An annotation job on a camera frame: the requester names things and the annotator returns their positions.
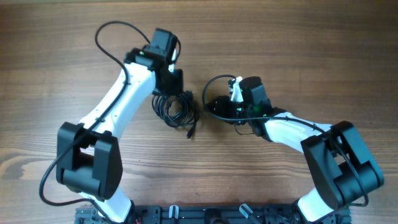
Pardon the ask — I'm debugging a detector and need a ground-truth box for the black cable bundle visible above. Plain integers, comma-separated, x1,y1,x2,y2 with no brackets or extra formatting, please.
151,90,200,139

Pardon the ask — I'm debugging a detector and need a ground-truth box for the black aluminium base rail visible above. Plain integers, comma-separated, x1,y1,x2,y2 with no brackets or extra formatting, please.
74,204,352,224

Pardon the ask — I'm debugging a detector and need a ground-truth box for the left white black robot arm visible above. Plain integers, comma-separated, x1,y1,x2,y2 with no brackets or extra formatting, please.
56,29,183,223

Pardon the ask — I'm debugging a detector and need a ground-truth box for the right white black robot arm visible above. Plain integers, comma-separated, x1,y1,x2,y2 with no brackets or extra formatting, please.
203,75,384,223

